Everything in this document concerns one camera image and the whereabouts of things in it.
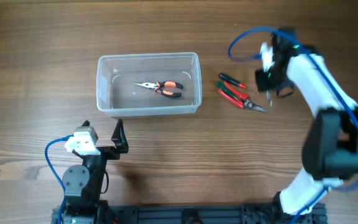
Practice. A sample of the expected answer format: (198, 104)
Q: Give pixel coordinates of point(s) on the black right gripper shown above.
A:
(263, 83)

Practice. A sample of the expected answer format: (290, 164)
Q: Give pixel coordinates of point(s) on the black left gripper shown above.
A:
(119, 139)

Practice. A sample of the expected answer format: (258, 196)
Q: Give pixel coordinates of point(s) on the black red handled screwdriver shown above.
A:
(233, 81)

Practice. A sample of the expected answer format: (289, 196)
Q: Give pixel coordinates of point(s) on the orange black needle-nose pliers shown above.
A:
(159, 87)

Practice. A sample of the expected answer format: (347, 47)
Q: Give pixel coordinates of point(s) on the clear plastic container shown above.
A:
(118, 96)

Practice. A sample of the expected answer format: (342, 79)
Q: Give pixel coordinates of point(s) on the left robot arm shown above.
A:
(84, 184)

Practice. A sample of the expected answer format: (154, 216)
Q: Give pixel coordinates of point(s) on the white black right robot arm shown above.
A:
(330, 152)

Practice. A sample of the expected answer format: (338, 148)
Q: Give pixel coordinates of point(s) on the red handled snips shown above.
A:
(240, 100)

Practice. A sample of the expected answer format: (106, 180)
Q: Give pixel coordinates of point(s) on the green handled screwdriver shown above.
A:
(229, 90)

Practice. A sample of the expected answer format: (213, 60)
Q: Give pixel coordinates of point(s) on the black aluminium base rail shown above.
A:
(239, 214)

